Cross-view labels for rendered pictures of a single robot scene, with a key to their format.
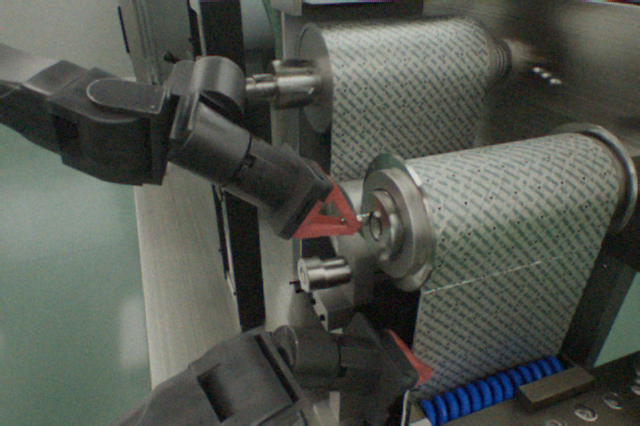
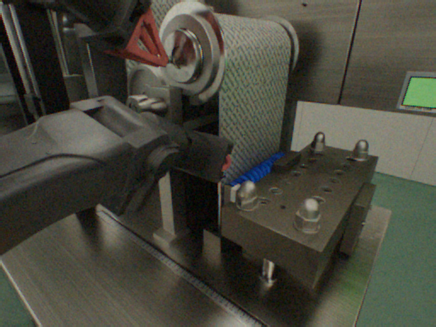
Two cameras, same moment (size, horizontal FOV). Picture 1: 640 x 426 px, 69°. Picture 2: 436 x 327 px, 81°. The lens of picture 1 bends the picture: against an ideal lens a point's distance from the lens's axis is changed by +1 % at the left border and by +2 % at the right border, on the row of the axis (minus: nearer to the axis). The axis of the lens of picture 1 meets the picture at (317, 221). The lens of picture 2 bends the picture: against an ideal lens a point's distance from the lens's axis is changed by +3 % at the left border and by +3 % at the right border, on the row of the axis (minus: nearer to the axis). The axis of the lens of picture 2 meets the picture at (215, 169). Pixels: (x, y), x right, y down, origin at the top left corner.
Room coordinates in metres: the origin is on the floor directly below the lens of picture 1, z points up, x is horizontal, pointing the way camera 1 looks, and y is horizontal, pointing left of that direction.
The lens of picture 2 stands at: (0.01, 0.10, 1.27)
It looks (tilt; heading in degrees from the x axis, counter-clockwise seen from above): 26 degrees down; 330
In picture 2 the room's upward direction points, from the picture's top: straight up
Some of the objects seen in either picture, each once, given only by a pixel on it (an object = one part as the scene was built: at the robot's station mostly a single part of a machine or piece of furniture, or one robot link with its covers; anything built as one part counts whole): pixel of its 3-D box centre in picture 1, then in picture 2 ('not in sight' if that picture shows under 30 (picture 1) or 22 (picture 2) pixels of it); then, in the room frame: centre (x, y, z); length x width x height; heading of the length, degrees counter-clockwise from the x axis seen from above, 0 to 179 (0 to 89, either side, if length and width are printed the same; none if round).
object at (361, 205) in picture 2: not in sight; (359, 217); (0.22, -0.34, 0.96); 0.10 x 0.03 x 0.11; 111
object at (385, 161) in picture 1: (394, 222); (189, 57); (0.41, -0.08, 1.25); 0.15 x 0.01 x 0.15; 21
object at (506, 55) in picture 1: (483, 64); not in sight; (0.75, -0.26, 1.33); 0.07 x 0.07 x 0.07; 21
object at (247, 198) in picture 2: not in sight; (247, 193); (0.29, -0.12, 1.05); 0.04 x 0.04 x 0.04
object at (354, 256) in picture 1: (338, 343); (164, 172); (0.43, -0.03, 1.05); 0.06 x 0.05 x 0.31; 111
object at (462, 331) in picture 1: (498, 329); (255, 132); (0.40, -0.21, 1.11); 0.23 x 0.01 x 0.18; 111
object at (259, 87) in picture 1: (251, 88); (48, 1); (0.61, 0.09, 1.33); 0.06 x 0.03 x 0.03; 111
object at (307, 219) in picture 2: not in sight; (308, 213); (0.20, -0.16, 1.05); 0.04 x 0.04 x 0.04
